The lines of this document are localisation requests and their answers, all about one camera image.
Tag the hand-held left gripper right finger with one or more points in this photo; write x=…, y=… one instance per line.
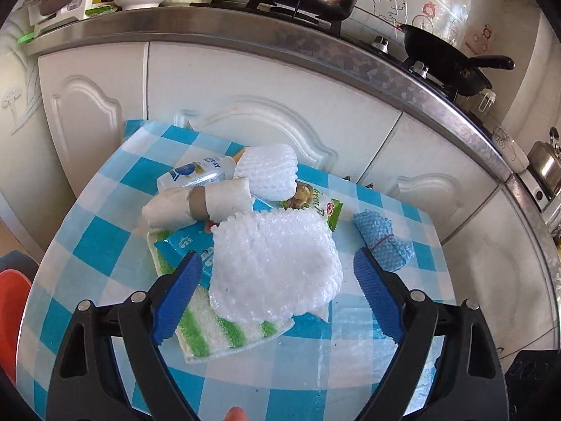
x=377, y=294

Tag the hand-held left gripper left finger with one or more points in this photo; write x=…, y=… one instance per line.
x=175, y=298

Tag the green striped cloth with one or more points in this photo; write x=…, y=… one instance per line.
x=210, y=329

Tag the blue snack packet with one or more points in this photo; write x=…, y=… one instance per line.
x=184, y=248

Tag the blue foam net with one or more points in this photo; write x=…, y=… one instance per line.
x=381, y=237

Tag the green snack wrapper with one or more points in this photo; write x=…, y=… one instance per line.
x=326, y=208

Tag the large white foam net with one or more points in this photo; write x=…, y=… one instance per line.
x=271, y=263

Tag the taped white paper roll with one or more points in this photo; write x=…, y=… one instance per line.
x=228, y=197

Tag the small plastic bottle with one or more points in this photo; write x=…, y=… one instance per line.
x=193, y=174

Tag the small white foam net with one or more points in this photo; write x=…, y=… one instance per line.
x=271, y=171

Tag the red stool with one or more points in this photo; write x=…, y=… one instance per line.
x=13, y=315

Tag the person's left hand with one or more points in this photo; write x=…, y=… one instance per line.
x=236, y=415

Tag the blue checkered tablecloth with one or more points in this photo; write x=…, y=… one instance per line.
x=109, y=237

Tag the white floral bowl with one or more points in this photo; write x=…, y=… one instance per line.
x=508, y=144

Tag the steel kettle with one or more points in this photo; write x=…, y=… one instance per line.
x=545, y=162

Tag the white kitchen cabinet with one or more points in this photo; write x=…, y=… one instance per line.
x=263, y=79

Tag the black wok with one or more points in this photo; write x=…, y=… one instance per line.
x=442, y=59

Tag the black gas stove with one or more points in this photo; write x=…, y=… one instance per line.
x=289, y=11

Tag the green clip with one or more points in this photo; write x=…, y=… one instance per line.
x=25, y=37

